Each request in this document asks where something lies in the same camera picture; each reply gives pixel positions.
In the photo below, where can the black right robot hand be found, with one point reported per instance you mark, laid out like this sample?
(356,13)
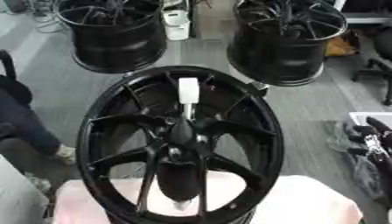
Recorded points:
(376,145)

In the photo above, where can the black wheel rim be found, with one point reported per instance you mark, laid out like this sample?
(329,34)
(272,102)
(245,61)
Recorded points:
(278,58)
(120,43)

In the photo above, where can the white pin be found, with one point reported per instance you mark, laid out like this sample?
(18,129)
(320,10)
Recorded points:
(188,90)

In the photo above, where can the black spoked wheel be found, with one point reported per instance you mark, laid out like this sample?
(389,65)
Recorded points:
(120,119)

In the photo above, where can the white box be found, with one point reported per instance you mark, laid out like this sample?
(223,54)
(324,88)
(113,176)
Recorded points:
(360,116)

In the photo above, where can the black office chair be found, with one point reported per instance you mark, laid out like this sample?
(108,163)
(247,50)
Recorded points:
(380,58)

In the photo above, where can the orange bag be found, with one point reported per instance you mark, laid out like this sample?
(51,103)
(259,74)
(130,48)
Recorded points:
(341,46)

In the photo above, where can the white device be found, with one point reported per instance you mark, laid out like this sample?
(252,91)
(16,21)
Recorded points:
(176,23)

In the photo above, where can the person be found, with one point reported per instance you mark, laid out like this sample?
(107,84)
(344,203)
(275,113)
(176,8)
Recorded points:
(25,122)

